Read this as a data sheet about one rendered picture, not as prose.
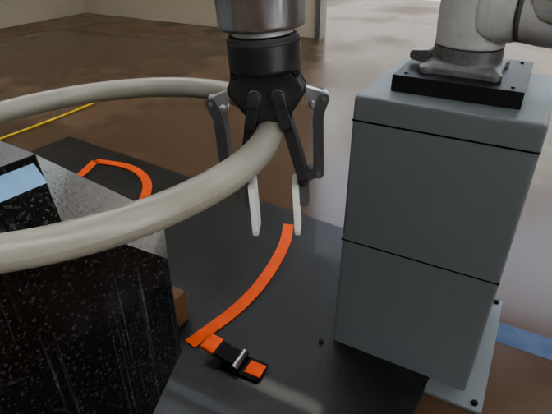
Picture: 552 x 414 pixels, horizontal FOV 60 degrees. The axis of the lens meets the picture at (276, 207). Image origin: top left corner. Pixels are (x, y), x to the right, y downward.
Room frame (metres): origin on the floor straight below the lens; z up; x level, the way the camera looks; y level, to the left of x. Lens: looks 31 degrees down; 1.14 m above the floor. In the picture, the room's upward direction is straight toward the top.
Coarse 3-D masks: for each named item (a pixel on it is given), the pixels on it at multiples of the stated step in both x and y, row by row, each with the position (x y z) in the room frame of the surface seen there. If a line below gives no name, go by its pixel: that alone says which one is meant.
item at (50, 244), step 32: (32, 96) 0.69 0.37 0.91; (64, 96) 0.71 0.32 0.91; (96, 96) 0.72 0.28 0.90; (128, 96) 0.73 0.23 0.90; (160, 96) 0.73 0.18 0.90; (192, 96) 0.70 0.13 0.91; (256, 128) 0.48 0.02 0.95; (224, 160) 0.39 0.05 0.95; (256, 160) 0.41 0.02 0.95; (160, 192) 0.34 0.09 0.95; (192, 192) 0.34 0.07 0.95; (224, 192) 0.36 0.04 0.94; (64, 224) 0.30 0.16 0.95; (96, 224) 0.30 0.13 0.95; (128, 224) 0.30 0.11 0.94; (160, 224) 0.32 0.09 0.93; (0, 256) 0.27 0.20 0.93; (32, 256) 0.28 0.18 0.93; (64, 256) 0.28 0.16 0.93
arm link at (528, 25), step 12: (528, 0) 1.00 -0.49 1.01; (540, 0) 0.97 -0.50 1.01; (516, 12) 1.01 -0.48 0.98; (528, 12) 1.00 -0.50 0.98; (540, 12) 0.97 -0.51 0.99; (516, 24) 1.02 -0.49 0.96; (528, 24) 1.00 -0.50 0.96; (540, 24) 0.98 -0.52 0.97; (516, 36) 1.03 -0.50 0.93; (528, 36) 1.01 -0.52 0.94; (540, 36) 0.99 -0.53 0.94
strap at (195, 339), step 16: (96, 160) 2.34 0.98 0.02; (144, 176) 2.16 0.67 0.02; (144, 192) 1.99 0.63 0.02; (288, 224) 1.71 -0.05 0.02; (288, 240) 1.59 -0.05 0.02; (272, 256) 1.48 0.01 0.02; (272, 272) 1.38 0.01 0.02; (256, 288) 1.29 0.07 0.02; (240, 304) 1.21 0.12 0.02; (224, 320) 1.13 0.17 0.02; (192, 336) 1.07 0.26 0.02
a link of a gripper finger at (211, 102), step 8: (208, 104) 0.49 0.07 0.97; (216, 104) 0.49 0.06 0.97; (216, 112) 0.49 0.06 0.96; (216, 120) 0.49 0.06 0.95; (224, 120) 0.49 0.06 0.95; (216, 128) 0.49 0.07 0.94; (224, 128) 0.49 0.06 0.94; (216, 136) 0.49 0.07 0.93; (224, 136) 0.49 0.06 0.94; (224, 144) 0.49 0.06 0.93; (224, 152) 0.49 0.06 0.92; (232, 152) 0.51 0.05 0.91
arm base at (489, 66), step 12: (420, 48) 1.19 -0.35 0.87; (432, 48) 1.16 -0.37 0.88; (444, 48) 1.10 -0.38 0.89; (420, 60) 1.18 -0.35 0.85; (432, 60) 1.12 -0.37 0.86; (444, 60) 1.09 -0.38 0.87; (456, 60) 1.08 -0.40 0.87; (468, 60) 1.06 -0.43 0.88; (480, 60) 1.06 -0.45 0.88; (492, 60) 1.07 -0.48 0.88; (504, 60) 1.15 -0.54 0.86; (420, 72) 1.10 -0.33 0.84; (432, 72) 1.09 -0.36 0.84; (444, 72) 1.08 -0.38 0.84; (456, 72) 1.07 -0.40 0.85; (468, 72) 1.05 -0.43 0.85; (480, 72) 1.05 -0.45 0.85; (492, 72) 1.04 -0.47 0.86
